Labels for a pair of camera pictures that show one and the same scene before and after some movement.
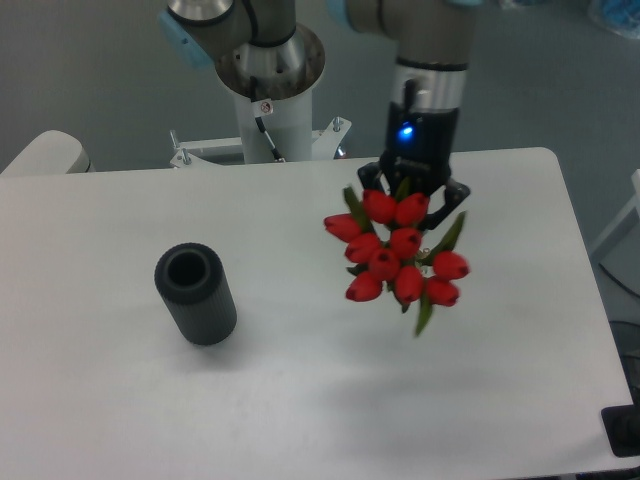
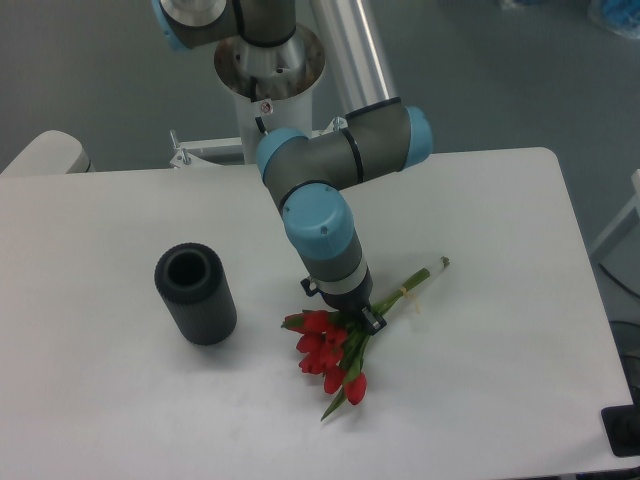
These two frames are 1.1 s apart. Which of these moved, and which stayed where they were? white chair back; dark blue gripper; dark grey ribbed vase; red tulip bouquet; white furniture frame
Moved: red tulip bouquet; dark blue gripper
Stayed: dark grey ribbed vase; white chair back; white furniture frame
